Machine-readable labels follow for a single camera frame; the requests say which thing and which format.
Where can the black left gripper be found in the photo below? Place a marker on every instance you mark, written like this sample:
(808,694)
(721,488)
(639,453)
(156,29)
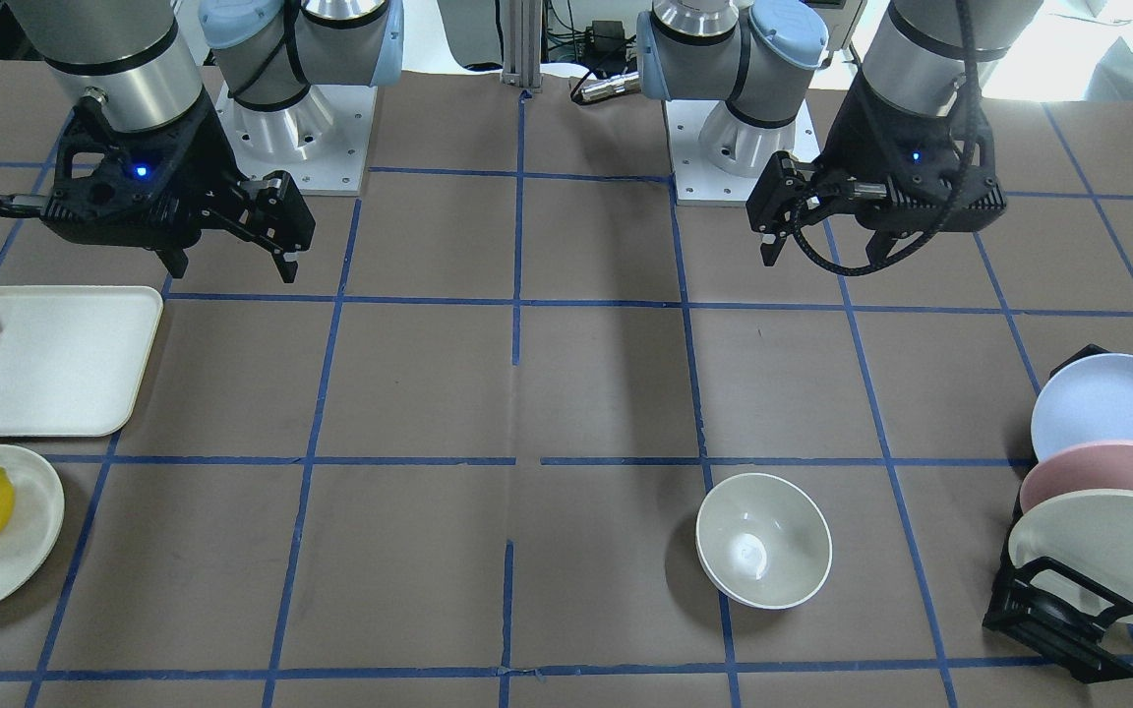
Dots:
(860,136)

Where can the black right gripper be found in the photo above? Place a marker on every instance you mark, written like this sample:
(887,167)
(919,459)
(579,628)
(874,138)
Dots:
(201,147)

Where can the white bowl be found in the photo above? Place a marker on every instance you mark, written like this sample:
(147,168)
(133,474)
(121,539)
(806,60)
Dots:
(763,542)

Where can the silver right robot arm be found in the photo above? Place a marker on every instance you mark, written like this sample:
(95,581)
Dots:
(133,57)

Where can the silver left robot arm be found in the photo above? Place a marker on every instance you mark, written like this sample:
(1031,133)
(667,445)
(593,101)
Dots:
(760,61)

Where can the white rectangular tray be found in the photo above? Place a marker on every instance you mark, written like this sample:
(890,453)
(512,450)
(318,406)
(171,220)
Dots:
(73,357)

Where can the silver connector plug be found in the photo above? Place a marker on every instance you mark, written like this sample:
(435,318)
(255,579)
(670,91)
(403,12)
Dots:
(590,90)

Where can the light blue plate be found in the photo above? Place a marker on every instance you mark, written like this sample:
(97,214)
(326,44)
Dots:
(1088,400)

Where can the white round plate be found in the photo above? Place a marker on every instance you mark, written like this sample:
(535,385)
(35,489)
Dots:
(34,527)

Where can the pink plate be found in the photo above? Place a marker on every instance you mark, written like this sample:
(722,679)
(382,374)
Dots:
(1098,465)

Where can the cream plate in rack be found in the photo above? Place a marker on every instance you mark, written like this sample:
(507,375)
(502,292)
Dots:
(1090,531)

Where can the black dish rack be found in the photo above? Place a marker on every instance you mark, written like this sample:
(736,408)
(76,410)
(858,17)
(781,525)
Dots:
(1053,627)

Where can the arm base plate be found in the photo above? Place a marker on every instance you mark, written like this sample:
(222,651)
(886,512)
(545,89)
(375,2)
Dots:
(321,141)
(714,177)

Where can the aluminium frame post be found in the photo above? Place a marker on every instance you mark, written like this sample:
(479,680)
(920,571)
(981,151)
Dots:
(522,29)

